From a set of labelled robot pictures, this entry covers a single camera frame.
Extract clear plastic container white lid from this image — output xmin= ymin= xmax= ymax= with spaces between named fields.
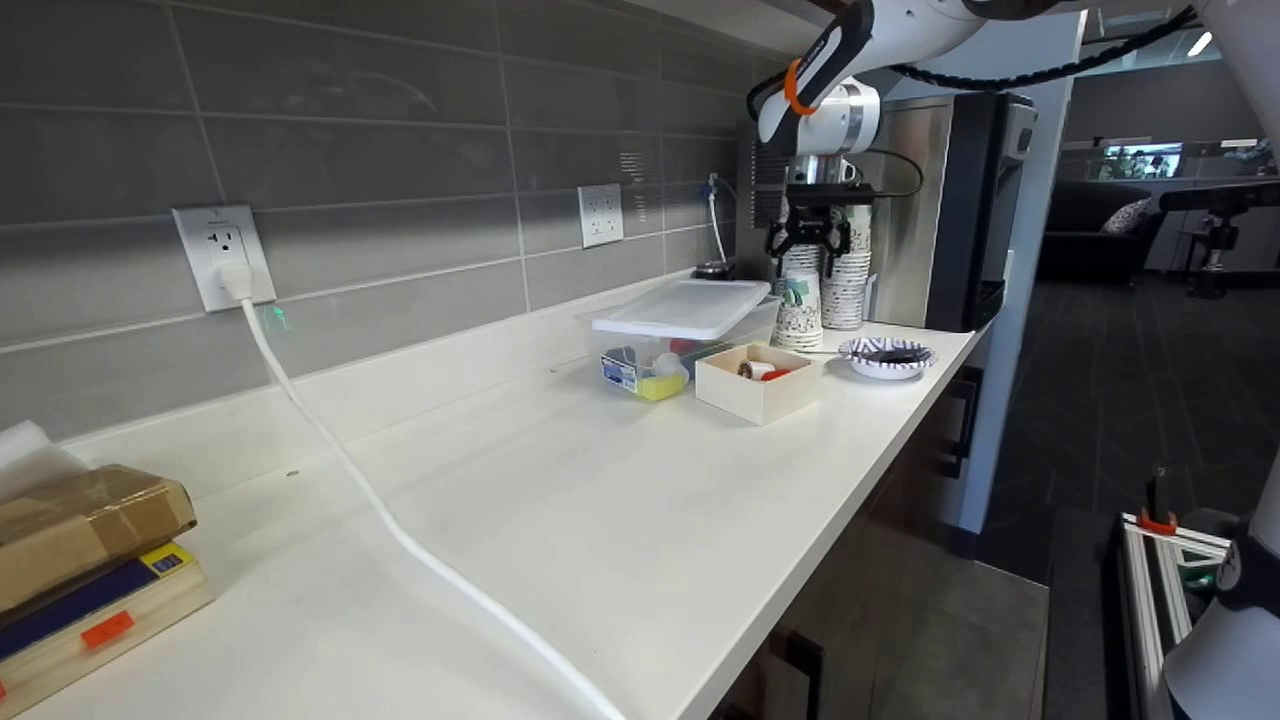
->
xmin=588 ymin=277 xmax=781 ymax=409

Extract white double wall outlet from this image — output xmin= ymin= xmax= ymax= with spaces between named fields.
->
xmin=574 ymin=180 xmax=627 ymax=253

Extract white wall outlet with plug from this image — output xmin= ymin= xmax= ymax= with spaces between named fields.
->
xmin=170 ymin=200 xmax=279 ymax=316

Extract patterned paper cup stack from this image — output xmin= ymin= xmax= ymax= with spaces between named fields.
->
xmin=820 ymin=194 xmax=879 ymax=337

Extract blue yellow book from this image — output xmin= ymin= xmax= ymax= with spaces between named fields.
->
xmin=0 ymin=538 xmax=209 ymax=661

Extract dark office desk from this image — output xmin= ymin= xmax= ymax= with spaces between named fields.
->
xmin=1158 ymin=174 xmax=1280 ymax=288

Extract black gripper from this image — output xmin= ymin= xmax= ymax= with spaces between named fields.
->
xmin=765 ymin=180 xmax=885 ymax=288

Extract aluminium frame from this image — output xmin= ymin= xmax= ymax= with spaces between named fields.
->
xmin=1114 ymin=508 xmax=1243 ymax=720

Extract white rounded pedestal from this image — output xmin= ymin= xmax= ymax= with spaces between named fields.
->
xmin=1160 ymin=450 xmax=1280 ymax=720

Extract blue toy piece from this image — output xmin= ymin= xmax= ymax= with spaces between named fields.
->
xmin=597 ymin=348 xmax=645 ymax=396

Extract white tray with packets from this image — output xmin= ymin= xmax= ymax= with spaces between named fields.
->
xmin=691 ymin=337 xmax=828 ymax=431

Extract small paper cup stack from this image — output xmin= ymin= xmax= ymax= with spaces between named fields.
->
xmin=776 ymin=243 xmax=831 ymax=357

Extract white robot arm orange ring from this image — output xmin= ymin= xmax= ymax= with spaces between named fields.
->
xmin=741 ymin=0 xmax=1280 ymax=186

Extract white power cable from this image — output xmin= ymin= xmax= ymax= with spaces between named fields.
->
xmin=217 ymin=263 xmax=634 ymax=720

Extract dark coffee grounds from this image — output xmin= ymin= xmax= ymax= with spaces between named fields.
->
xmin=854 ymin=339 xmax=934 ymax=370

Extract black office chair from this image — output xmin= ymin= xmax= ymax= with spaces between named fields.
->
xmin=1037 ymin=180 xmax=1164 ymax=288

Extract brown cardboard box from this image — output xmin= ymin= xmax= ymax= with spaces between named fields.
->
xmin=0 ymin=461 xmax=202 ymax=617

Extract black tall cabinet panel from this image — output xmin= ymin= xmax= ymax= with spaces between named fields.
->
xmin=926 ymin=90 xmax=1039 ymax=337

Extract dark wood lower cabinet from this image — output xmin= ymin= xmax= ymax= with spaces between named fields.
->
xmin=714 ymin=363 xmax=1000 ymax=720

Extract computer monitor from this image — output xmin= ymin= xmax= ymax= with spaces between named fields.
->
xmin=1098 ymin=135 xmax=1189 ymax=186

